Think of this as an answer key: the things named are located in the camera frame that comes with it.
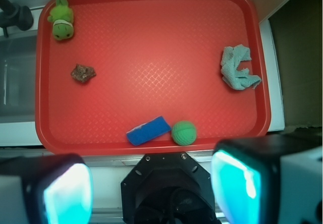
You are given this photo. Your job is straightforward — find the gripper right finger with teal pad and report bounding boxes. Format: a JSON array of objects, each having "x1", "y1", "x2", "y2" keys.
[{"x1": 210, "y1": 133, "x2": 322, "y2": 223}]

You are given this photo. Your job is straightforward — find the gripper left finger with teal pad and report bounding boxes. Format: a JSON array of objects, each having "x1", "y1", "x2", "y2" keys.
[{"x1": 1, "y1": 154, "x2": 93, "y2": 223}]

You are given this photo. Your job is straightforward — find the light blue crumpled cloth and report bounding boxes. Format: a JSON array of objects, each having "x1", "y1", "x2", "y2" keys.
[{"x1": 220, "y1": 44, "x2": 262, "y2": 91}]

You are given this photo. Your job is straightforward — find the green knitted ball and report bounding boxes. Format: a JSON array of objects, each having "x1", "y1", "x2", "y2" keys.
[{"x1": 171, "y1": 121, "x2": 197, "y2": 146}]

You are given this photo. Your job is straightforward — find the blue sponge block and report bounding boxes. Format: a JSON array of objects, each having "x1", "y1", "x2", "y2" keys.
[{"x1": 126, "y1": 116, "x2": 171, "y2": 146}]

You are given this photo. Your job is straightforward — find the brown rock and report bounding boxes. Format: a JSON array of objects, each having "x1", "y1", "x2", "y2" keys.
[{"x1": 70, "y1": 64, "x2": 96, "y2": 83}]

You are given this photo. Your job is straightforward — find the red plastic tray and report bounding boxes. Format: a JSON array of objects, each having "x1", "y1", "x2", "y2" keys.
[{"x1": 35, "y1": 0, "x2": 271, "y2": 155}]

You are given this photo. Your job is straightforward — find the green plush frog toy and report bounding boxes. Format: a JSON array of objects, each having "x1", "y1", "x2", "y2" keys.
[{"x1": 47, "y1": 0, "x2": 74, "y2": 41}]

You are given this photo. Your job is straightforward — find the black clamp knob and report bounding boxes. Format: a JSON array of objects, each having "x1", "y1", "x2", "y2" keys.
[{"x1": 1, "y1": 0, "x2": 34, "y2": 38}]

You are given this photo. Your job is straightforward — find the black octagonal mount plate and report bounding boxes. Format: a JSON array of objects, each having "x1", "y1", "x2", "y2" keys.
[{"x1": 121, "y1": 153, "x2": 221, "y2": 223}]

